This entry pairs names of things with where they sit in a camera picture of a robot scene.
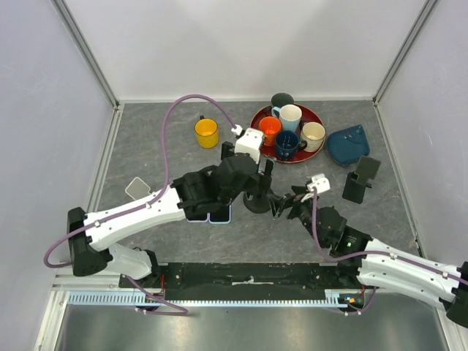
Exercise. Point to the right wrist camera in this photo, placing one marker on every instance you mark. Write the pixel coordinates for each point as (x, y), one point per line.
(318, 183)

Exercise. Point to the dark green mug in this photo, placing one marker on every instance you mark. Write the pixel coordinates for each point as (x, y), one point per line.
(278, 101)

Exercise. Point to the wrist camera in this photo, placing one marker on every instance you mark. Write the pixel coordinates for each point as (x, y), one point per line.
(250, 143)
(318, 183)

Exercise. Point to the purple case phone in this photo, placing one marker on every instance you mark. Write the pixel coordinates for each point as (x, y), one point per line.
(196, 219)

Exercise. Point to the black round base phone stand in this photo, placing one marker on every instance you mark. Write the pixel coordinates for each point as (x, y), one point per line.
(256, 200)

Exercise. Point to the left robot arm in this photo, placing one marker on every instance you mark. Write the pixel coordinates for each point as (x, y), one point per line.
(204, 194)

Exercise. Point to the white phone stand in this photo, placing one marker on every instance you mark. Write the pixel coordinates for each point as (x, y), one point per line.
(138, 189)

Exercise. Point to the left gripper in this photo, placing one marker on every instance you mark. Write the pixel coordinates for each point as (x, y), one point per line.
(228, 151)

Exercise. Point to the light blue white mug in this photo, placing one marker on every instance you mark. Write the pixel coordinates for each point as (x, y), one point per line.
(289, 115)

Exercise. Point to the blue cloth pouch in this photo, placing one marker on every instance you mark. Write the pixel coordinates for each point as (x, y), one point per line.
(348, 145)

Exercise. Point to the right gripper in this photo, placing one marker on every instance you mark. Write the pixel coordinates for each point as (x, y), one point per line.
(297, 202)

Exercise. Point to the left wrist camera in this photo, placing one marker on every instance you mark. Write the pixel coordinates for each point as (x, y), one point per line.
(250, 143)

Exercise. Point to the yellow mug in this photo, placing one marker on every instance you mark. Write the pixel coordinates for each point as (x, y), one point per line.
(207, 132)

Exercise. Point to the dark blue mug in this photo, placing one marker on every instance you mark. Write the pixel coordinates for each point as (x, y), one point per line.
(287, 145)

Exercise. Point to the black folding phone stand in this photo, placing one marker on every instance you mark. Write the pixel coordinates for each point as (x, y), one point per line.
(358, 181)

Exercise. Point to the cream mug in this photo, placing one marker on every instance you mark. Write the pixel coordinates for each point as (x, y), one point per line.
(312, 136)

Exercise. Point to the blue case phone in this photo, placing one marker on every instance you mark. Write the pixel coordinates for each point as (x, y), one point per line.
(221, 215)

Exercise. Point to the orange mug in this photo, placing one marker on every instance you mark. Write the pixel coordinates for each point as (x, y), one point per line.
(270, 126)

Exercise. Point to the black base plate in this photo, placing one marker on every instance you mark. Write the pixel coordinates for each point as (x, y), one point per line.
(247, 281)

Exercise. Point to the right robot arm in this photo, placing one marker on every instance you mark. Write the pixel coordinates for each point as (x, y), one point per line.
(364, 260)

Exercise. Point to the red round tray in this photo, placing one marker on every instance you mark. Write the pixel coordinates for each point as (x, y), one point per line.
(301, 156)

